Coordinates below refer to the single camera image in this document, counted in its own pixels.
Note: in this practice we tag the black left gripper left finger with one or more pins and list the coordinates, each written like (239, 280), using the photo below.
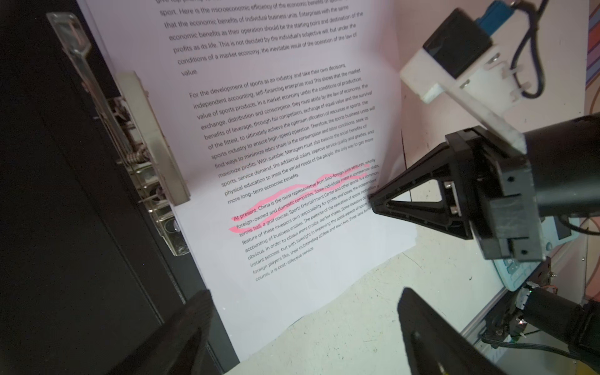
(179, 346)

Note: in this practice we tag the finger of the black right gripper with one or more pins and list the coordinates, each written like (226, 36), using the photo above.
(449, 166)

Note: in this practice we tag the black file folder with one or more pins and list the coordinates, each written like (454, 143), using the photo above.
(85, 276)

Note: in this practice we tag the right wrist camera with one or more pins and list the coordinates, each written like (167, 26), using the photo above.
(461, 60)

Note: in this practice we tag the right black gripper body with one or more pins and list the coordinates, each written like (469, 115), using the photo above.
(503, 208)

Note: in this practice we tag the teal calculator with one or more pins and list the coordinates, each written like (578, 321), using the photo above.
(515, 271)

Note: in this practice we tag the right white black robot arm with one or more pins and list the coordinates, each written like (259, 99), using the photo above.
(564, 160)

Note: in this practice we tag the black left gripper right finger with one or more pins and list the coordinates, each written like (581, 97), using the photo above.
(432, 345)

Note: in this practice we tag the metal folder clip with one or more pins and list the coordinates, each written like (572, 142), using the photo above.
(134, 132)

